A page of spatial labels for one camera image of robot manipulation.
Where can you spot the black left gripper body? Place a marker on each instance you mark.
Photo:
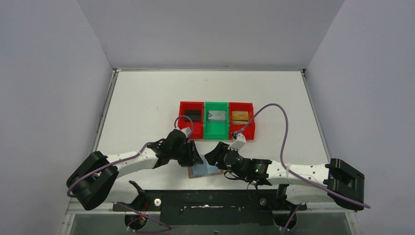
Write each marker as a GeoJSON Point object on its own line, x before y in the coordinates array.
{"type": "Point", "coordinates": [189, 153]}

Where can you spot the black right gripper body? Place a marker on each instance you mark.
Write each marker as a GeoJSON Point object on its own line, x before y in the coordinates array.
{"type": "Point", "coordinates": [217, 156]}

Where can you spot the tan leather card holder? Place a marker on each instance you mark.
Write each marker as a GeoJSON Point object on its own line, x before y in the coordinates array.
{"type": "Point", "coordinates": [203, 170]}

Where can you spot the green plastic bin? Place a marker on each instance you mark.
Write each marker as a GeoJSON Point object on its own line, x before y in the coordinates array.
{"type": "Point", "coordinates": [216, 130]}

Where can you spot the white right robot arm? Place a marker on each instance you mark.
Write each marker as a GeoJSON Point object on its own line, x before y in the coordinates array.
{"type": "Point", "coordinates": [338, 180]}

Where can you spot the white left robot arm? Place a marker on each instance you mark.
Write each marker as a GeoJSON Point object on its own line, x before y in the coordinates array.
{"type": "Point", "coordinates": [96, 180]}

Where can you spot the black card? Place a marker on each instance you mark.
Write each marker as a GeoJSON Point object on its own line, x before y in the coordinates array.
{"type": "Point", "coordinates": [194, 115]}

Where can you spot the silver card stack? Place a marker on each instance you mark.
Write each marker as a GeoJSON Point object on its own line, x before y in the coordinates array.
{"type": "Point", "coordinates": [216, 115]}

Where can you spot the gold card stack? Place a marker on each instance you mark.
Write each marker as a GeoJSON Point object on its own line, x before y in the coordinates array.
{"type": "Point", "coordinates": [240, 117]}

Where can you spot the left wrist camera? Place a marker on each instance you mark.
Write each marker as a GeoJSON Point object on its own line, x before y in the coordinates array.
{"type": "Point", "coordinates": [187, 131]}

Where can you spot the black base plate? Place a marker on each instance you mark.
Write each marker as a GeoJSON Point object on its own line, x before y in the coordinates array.
{"type": "Point", "coordinates": [264, 207]}

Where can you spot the aluminium frame rail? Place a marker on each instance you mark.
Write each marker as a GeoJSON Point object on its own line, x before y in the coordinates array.
{"type": "Point", "coordinates": [321, 203]}

